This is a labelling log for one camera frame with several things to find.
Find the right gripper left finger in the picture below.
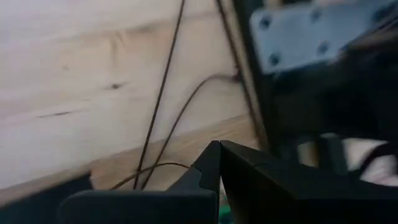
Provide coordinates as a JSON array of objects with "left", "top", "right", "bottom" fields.
[{"left": 57, "top": 139, "right": 222, "bottom": 224}]

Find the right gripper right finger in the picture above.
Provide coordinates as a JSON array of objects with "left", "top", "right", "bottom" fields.
[{"left": 219, "top": 139, "right": 398, "bottom": 224}]

